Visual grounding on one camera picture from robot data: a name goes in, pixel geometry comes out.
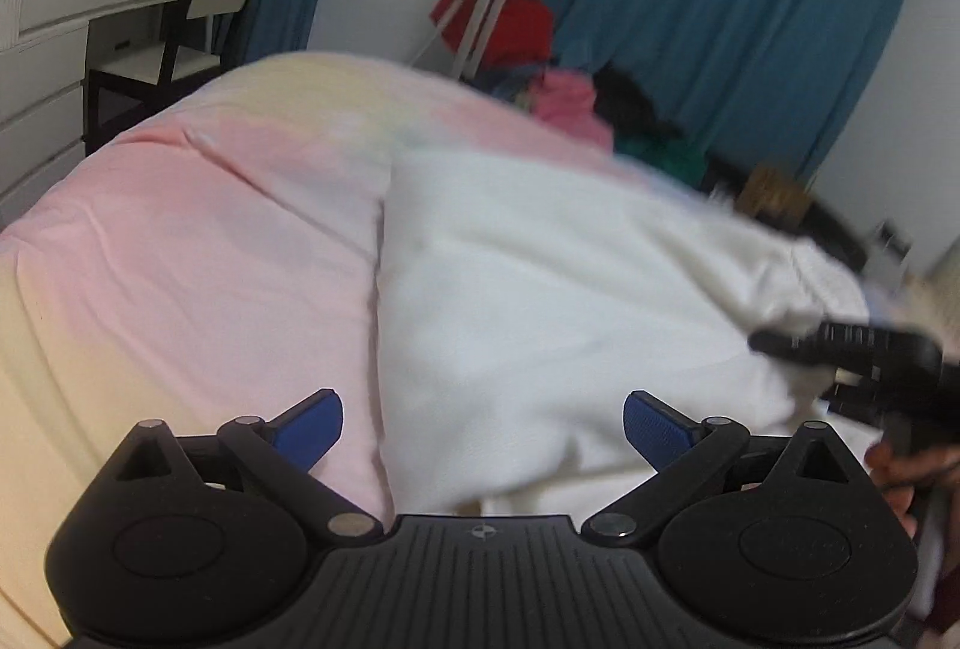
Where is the white garment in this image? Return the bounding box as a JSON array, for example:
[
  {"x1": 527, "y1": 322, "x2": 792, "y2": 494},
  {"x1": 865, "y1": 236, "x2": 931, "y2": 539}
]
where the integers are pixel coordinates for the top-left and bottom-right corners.
[{"x1": 375, "y1": 150, "x2": 875, "y2": 519}]

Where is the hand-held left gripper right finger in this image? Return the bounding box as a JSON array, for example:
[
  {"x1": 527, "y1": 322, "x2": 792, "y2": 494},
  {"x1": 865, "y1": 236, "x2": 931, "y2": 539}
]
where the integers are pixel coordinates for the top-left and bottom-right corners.
[{"x1": 581, "y1": 390, "x2": 863, "y2": 546}]

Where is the red garment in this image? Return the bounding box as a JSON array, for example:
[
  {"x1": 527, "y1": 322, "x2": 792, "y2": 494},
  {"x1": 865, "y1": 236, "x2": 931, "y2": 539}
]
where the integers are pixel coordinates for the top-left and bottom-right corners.
[{"x1": 435, "y1": 0, "x2": 557, "y2": 70}]

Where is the pink garment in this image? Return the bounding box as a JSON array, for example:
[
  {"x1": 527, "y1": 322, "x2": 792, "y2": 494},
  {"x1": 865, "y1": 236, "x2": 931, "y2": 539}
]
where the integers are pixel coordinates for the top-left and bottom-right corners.
[{"x1": 529, "y1": 68, "x2": 613, "y2": 152}]

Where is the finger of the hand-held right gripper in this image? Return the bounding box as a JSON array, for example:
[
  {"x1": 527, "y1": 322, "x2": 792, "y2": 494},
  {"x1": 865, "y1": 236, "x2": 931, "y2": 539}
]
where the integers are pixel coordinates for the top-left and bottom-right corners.
[{"x1": 748, "y1": 319, "x2": 826, "y2": 366}]

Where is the white desk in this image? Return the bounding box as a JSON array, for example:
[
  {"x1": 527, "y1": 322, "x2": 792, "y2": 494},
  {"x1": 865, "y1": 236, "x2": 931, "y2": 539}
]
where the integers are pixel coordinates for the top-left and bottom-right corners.
[{"x1": 0, "y1": 0, "x2": 200, "y2": 227}]

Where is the person's right hand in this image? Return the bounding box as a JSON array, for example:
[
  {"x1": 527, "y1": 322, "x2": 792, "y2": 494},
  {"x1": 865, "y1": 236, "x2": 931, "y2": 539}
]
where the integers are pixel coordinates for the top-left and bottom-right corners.
[{"x1": 864, "y1": 440, "x2": 940, "y2": 536}]

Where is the green garment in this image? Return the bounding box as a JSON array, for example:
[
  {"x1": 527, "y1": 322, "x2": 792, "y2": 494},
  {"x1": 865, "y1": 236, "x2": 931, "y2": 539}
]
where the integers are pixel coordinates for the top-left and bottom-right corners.
[{"x1": 615, "y1": 135, "x2": 710, "y2": 187}]

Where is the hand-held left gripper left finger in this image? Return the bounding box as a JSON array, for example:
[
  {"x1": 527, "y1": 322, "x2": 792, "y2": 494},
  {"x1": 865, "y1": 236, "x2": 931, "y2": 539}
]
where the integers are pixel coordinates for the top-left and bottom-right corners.
[{"x1": 112, "y1": 388, "x2": 385, "y2": 546}]

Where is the black garment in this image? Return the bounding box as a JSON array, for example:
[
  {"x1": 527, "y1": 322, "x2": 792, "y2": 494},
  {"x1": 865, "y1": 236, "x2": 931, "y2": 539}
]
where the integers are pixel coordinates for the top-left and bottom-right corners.
[{"x1": 592, "y1": 64, "x2": 685, "y2": 140}]

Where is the pastel pink blue blanket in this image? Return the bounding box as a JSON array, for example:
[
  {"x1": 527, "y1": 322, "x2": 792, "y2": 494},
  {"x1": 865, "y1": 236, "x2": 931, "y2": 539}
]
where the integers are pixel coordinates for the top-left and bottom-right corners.
[{"x1": 0, "y1": 53, "x2": 706, "y2": 649}]

